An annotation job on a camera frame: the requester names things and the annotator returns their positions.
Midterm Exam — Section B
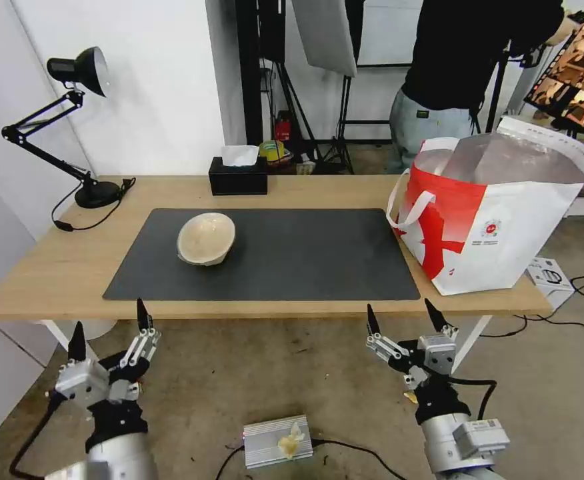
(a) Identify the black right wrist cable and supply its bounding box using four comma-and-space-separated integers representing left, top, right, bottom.
447, 379, 499, 422

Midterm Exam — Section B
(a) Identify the black upright post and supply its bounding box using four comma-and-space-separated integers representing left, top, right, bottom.
235, 0, 287, 176

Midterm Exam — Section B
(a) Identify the crumpled beige paper scrap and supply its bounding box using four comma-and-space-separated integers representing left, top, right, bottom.
277, 421, 306, 459

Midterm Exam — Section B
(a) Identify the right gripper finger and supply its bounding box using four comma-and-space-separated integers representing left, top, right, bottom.
365, 303, 409, 363
423, 298, 459, 342

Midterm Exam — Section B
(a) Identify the white table leg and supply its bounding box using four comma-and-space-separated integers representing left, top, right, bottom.
37, 319, 71, 353
463, 315, 494, 375

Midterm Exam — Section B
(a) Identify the black power supply cable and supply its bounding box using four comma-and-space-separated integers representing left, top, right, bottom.
311, 439, 431, 480

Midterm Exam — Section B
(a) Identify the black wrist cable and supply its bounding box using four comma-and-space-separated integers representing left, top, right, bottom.
447, 379, 499, 422
9, 395, 93, 477

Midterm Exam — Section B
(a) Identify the black desk mat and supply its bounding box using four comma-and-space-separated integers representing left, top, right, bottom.
102, 207, 422, 303

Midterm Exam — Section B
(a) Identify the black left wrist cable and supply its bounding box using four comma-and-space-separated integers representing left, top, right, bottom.
9, 395, 93, 477

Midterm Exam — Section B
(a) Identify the black tissue box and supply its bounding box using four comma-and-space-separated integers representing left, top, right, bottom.
208, 156, 269, 197

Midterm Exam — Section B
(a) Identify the red white takeout bag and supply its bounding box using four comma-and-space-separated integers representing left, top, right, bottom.
386, 117, 584, 297

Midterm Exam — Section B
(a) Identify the beige paper bowl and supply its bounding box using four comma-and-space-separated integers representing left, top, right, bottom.
176, 211, 237, 269

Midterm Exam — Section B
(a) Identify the black light stand tripod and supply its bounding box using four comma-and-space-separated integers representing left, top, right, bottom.
319, 73, 369, 176

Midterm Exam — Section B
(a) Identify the black lamp cord with switch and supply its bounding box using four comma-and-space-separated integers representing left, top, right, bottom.
51, 176, 137, 234

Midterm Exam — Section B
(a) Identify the right pale wrist camera box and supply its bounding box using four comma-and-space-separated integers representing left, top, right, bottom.
415, 333, 459, 375

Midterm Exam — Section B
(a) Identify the green yellow tape roll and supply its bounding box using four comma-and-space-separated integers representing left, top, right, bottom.
259, 140, 293, 169

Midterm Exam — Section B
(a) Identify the small red canister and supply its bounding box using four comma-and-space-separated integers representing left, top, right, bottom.
274, 111, 293, 144

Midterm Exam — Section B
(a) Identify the black desk lamp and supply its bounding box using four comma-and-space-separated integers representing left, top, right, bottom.
0, 46, 123, 209

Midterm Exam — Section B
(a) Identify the white cardboard product box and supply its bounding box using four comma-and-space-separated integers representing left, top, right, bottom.
525, 257, 577, 312

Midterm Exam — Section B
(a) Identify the person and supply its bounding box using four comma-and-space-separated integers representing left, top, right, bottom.
387, 0, 566, 176

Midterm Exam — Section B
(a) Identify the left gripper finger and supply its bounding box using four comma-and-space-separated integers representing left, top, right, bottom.
121, 298, 163, 369
67, 321, 89, 371

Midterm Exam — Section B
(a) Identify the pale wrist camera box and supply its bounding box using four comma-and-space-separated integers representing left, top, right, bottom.
415, 333, 459, 375
53, 357, 109, 402

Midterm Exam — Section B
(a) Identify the black monitor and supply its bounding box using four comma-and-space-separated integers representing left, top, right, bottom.
523, 17, 584, 147

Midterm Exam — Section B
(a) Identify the white tissue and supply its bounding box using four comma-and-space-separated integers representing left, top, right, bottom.
220, 144, 261, 168

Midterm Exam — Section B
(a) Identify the white softbox panel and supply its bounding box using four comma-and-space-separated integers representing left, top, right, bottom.
291, 0, 359, 79

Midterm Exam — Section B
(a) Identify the left pale wrist camera box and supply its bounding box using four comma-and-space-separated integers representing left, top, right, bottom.
53, 357, 109, 402

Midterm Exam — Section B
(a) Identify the silver power supply box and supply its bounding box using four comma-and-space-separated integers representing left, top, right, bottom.
242, 414, 315, 470

